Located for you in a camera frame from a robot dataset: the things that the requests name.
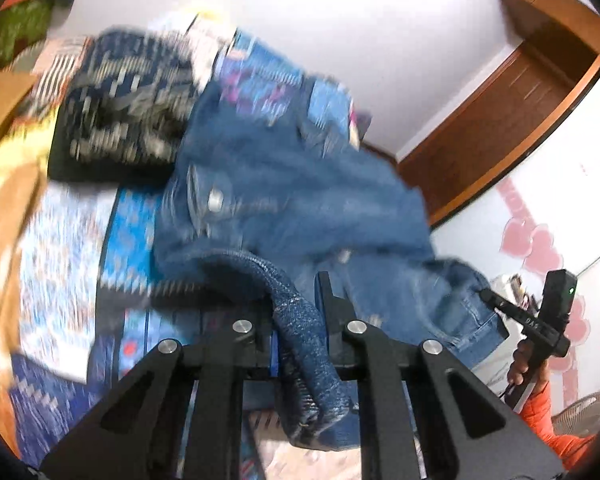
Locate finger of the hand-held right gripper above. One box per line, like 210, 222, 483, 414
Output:
479, 286, 543, 335

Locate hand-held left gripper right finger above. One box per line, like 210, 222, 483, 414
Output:
314, 271, 566, 480

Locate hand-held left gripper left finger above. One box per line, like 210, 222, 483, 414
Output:
39, 310, 282, 480

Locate blue denim jacket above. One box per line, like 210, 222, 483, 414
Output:
152, 75, 511, 450

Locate person's right forearm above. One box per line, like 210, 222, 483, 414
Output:
520, 365, 600, 472

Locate person's right hand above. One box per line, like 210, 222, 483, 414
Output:
509, 342, 551, 387

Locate white electric fan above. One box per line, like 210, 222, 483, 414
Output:
552, 390, 600, 442

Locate white wardrobe door, heart stickers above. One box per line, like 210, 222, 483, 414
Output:
430, 67, 600, 411

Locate brown wooden door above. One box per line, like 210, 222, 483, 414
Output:
397, 42, 600, 227

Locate blue patchwork quilt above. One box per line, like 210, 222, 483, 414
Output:
10, 30, 373, 480

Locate black patterned sweater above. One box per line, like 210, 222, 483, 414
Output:
47, 27, 207, 184

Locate yellow blanket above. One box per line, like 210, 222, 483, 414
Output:
0, 115, 52, 457

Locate brown overhead cabinet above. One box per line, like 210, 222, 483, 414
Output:
495, 0, 600, 69

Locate small wooden table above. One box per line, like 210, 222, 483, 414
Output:
0, 72, 39, 157

